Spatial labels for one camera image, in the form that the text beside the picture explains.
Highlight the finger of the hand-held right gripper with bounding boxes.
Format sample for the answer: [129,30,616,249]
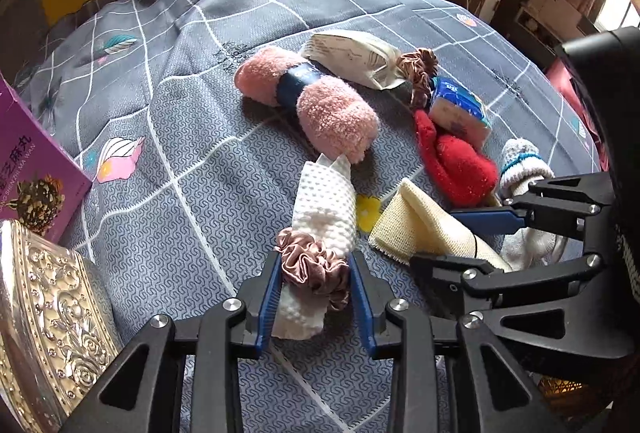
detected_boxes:
[450,173,616,245]
[409,250,636,364]

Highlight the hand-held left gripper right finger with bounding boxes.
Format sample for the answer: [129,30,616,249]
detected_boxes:
[347,252,566,433]

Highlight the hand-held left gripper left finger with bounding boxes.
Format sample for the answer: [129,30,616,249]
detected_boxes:
[60,252,286,433]

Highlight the pink satin scrunchie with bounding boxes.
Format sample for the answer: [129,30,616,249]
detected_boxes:
[276,228,351,311]

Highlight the cream cloth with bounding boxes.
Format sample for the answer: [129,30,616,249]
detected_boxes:
[369,178,513,273]

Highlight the red fuzzy sock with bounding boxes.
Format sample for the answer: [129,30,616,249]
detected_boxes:
[413,109,501,208]

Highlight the white sock with blue stripe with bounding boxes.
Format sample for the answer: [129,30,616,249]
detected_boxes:
[497,138,568,271]

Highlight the white dotted towel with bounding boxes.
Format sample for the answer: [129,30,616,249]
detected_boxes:
[272,154,358,341]

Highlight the brown scrunchie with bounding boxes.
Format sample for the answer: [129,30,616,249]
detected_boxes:
[397,47,440,109]

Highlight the pink fuzzy socks roll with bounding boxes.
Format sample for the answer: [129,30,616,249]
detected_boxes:
[234,46,379,165]

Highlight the white paper packet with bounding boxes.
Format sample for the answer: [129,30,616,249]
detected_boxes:
[300,29,408,91]

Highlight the blue tissue pack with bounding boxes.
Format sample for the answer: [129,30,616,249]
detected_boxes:
[429,77,493,150]

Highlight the wicker basket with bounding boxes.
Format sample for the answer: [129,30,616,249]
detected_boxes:
[537,375,616,411]

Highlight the ornate metal tissue box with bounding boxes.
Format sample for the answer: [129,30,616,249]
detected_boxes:
[0,219,125,433]

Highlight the grey checked quilt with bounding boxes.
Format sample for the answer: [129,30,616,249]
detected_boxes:
[10,0,606,433]

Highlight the purple cardboard box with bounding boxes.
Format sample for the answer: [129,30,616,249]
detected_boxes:
[0,72,95,244]

